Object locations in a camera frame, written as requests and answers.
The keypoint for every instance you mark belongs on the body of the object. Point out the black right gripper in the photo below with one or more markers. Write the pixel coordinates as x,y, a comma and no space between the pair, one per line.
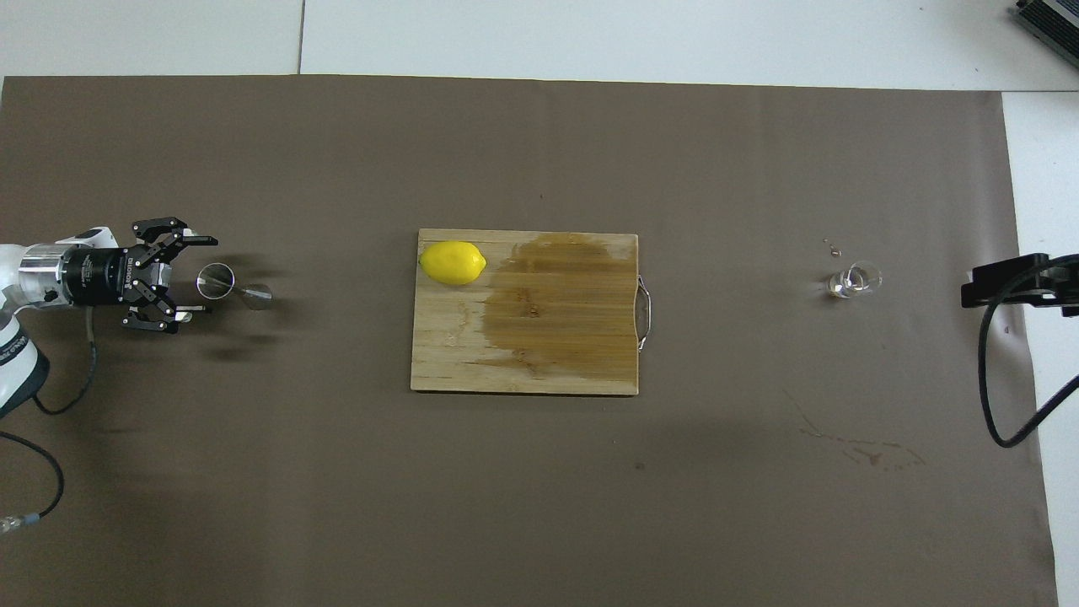
1066,282

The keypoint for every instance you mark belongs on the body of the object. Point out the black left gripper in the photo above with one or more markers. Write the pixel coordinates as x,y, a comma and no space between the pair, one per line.
101,276

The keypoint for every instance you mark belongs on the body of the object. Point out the steel double jigger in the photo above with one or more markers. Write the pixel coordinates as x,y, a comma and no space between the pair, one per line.
253,295

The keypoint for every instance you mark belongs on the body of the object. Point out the small clear glass beaker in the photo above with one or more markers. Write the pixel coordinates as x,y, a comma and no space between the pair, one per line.
856,280

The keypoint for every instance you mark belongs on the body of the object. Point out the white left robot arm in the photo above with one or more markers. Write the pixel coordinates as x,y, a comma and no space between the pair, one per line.
13,354

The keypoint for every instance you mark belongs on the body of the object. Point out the grey ribbed metal device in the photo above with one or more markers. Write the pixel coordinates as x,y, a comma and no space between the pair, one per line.
1054,18

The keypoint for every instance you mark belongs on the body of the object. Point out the brown paper table mat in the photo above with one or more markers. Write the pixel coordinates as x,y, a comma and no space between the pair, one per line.
337,489

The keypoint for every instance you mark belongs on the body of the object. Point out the yellow lemon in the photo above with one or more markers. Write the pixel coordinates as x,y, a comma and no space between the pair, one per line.
453,263

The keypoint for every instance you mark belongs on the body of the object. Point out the wooden cutting board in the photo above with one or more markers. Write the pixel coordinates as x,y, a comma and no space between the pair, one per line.
455,354

